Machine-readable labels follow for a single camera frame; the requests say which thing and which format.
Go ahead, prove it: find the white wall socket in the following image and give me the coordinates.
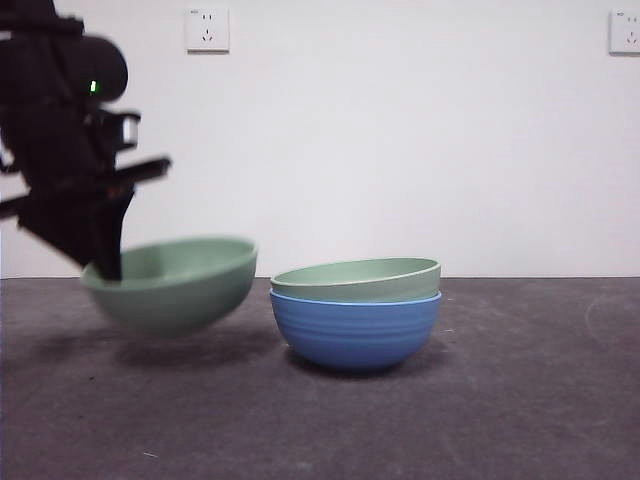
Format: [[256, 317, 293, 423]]
[[186, 6, 232, 55], [608, 8, 640, 56]]

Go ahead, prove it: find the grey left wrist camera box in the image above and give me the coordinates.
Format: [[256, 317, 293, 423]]
[[84, 110, 142, 151]]

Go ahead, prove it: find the blue ribbed bowl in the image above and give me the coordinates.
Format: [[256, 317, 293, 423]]
[[269, 289, 443, 372]]

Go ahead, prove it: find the green ribbed bowl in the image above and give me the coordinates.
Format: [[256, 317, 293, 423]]
[[269, 257, 443, 304], [81, 236, 260, 337]]

